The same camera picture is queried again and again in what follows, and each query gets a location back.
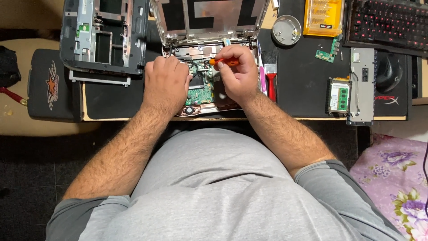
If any purple floral cloth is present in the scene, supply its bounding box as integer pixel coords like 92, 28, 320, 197
349, 133, 428, 241

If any black bag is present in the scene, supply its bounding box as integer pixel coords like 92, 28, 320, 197
0, 45, 22, 88

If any red strap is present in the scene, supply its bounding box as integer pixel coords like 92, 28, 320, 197
0, 87, 28, 106

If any person's grey shirt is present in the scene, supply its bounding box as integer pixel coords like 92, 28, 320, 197
45, 128, 407, 241

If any silver metal bracket frame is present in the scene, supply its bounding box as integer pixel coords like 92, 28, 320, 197
69, 70, 131, 88

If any hard drive in black caddy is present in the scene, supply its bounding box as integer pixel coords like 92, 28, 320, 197
325, 77, 352, 116

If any disassembled silver laptop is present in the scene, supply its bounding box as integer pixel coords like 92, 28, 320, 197
149, 0, 271, 117

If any yellow screwdriver bit case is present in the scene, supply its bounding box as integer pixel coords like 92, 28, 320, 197
303, 0, 345, 37

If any black mouse pad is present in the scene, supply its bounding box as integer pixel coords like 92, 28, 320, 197
373, 50, 410, 117

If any person's left hand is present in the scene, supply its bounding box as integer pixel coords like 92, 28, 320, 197
142, 55, 194, 116

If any dark laptop bottom cover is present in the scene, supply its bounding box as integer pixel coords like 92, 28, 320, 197
60, 0, 150, 76

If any black cable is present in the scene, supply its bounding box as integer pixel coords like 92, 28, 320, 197
422, 139, 428, 220

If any black keyboard with red lights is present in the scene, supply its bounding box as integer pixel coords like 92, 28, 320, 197
342, 0, 428, 57

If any person's right hand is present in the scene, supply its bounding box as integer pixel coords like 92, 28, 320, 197
213, 44, 263, 108

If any pink plastic pry tool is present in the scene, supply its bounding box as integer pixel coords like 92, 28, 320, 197
259, 65, 267, 96

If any black desk mat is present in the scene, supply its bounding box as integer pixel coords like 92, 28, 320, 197
276, 0, 352, 118
82, 20, 278, 120

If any round metal screw dish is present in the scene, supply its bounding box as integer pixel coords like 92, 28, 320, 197
271, 15, 302, 47

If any black computer mouse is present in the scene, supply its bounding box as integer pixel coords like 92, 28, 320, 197
376, 53, 404, 94

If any red handled paint brush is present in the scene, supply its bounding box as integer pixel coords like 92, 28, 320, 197
260, 50, 278, 103

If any green memory module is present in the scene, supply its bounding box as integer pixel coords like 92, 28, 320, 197
337, 87, 350, 111

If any green laptop motherboard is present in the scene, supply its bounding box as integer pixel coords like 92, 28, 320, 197
185, 58, 215, 106

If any small green circuit board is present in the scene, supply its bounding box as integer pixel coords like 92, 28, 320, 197
315, 34, 344, 64

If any black pad with star logo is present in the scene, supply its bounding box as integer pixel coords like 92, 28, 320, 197
27, 49, 83, 122

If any orange handled screwdriver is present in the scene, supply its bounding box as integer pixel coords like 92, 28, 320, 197
209, 58, 241, 67

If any grey metal drive bay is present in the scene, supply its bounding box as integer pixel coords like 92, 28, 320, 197
346, 48, 376, 127

